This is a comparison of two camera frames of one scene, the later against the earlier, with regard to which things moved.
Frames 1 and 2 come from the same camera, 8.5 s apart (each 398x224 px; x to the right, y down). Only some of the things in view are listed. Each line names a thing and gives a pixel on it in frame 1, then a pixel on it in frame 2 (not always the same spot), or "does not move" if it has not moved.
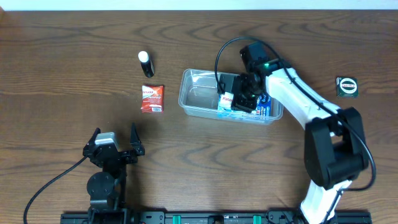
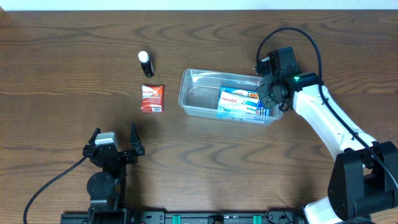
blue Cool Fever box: (264, 105) does not move
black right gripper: (241, 104) -> (265, 94)
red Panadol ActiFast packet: (152, 100) does not move
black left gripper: (137, 147) does not move
